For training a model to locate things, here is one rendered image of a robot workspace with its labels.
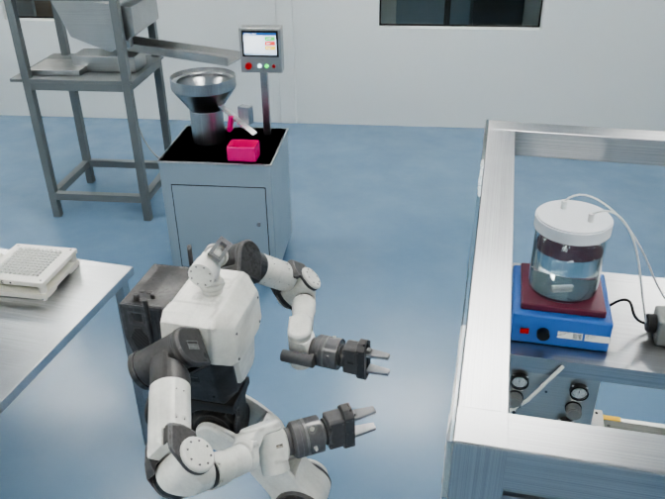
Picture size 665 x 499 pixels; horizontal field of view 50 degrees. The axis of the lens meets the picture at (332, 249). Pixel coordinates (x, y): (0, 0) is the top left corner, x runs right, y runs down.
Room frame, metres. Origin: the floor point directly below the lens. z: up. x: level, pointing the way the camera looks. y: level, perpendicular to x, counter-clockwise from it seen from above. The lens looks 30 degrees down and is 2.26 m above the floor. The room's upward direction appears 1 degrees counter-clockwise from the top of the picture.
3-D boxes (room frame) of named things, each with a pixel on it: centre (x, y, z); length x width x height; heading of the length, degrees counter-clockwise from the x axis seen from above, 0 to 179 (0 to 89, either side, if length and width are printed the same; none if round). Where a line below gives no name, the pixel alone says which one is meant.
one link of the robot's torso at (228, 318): (1.52, 0.36, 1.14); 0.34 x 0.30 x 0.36; 167
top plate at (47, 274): (2.20, 1.09, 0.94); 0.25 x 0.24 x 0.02; 169
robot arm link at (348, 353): (1.55, -0.04, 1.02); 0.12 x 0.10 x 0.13; 69
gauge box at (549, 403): (1.20, -0.45, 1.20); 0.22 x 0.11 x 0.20; 77
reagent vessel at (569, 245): (1.29, -0.49, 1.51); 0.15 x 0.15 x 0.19
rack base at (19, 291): (2.21, 1.09, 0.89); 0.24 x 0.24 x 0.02; 79
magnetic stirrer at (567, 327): (1.28, -0.49, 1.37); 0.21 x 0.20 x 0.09; 167
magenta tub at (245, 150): (3.60, 0.47, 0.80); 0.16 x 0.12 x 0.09; 83
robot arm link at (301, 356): (1.58, 0.08, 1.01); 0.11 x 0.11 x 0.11; 69
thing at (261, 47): (3.93, 0.37, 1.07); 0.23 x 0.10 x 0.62; 83
